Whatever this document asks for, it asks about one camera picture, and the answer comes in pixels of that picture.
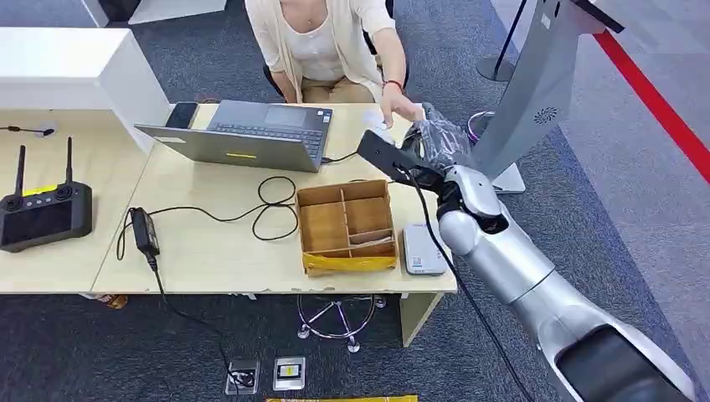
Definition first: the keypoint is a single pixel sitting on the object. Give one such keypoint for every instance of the person's left hand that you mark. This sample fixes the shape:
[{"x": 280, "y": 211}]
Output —
[{"x": 402, "y": 105}]

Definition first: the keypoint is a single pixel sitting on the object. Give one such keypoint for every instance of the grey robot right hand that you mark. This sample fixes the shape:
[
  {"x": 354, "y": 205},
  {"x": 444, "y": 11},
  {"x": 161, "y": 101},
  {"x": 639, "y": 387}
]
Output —
[{"x": 444, "y": 141}]

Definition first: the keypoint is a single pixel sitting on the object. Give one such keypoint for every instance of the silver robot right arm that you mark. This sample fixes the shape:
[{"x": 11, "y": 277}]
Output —
[{"x": 516, "y": 261}]

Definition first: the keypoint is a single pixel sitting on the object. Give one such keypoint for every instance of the round grey ringed base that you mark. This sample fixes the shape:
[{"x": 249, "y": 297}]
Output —
[{"x": 476, "y": 126}]

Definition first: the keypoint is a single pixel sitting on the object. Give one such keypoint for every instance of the person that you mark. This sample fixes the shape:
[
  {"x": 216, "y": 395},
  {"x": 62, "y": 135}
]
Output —
[{"x": 327, "y": 39}]

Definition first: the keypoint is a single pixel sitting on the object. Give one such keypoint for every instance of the grey kiosk stand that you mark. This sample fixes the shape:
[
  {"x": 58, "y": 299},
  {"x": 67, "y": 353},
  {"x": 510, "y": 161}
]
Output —
[{"x": 532, "y": 83}]

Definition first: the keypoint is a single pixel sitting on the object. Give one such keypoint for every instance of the grey card reader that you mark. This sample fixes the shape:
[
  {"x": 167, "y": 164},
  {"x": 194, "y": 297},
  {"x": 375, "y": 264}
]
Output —
[{"x": 424, "y": 251}]

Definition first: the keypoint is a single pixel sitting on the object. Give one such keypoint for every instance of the wooden card box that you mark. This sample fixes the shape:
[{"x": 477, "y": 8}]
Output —
[{"x": 324, "y": 227}]

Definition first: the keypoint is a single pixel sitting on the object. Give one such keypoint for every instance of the grey laptop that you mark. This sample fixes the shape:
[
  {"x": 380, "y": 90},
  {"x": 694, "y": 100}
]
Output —
[{"x": 249, "y": 150}]

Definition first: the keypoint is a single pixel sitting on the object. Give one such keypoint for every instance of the pale desk leg panel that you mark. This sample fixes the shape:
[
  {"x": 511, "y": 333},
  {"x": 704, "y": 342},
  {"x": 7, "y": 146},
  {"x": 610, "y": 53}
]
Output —
[{"x": 419, "y": 316}]

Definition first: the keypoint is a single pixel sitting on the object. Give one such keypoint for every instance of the chrome chair base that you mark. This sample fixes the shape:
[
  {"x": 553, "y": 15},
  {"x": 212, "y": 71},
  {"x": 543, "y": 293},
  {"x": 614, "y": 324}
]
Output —
[{"x": 338, "y": 316}]

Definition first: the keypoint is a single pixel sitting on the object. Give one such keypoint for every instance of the red barrier belt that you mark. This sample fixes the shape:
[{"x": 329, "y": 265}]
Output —
[{"x": 654, "y": 102}]

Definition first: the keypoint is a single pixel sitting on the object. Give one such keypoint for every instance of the black smartphone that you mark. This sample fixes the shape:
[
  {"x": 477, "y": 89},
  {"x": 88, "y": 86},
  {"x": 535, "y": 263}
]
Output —
[{"x": 181, "y": 115}]

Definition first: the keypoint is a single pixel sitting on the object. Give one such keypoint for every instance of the white cabinet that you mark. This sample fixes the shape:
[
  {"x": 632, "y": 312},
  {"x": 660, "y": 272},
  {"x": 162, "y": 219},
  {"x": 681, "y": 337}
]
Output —
[{"x": 183, "y": 8}]

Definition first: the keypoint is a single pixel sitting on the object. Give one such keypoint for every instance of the floor socket with yellow label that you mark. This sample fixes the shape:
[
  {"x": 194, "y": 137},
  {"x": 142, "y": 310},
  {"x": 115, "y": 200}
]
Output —
[{"x": 289, "y": 373}]

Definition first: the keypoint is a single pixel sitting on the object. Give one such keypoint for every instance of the black power brick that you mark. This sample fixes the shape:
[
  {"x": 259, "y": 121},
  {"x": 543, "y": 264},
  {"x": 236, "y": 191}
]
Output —
[{"x": 145, "y": 232}]

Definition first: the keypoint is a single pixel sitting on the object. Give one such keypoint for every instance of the floor socket with plug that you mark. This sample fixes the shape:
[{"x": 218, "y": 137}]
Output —
[{"x": 243, "y": 376}]

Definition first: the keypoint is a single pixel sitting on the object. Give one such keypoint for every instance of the white counter block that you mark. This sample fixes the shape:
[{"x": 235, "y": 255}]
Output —
[{"x": 66, "y": 61}]

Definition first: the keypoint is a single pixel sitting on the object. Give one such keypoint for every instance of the orange object under desk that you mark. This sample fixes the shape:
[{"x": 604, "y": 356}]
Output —
[{"x": 115, "y": 300}]

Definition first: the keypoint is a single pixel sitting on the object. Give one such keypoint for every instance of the black remote controller with antennas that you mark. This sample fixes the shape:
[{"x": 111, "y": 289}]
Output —
[{"x": 47, "y": 219}]

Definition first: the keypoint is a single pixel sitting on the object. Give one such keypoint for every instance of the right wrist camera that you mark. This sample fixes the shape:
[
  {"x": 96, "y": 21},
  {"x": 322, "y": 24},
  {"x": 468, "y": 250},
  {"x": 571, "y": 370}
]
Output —
[{"x": 388, "y": 155}]

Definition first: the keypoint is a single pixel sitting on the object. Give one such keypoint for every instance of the black stanchion post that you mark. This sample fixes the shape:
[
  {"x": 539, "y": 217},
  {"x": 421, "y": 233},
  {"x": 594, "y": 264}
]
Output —
[{"x": 496, "y": 69}]

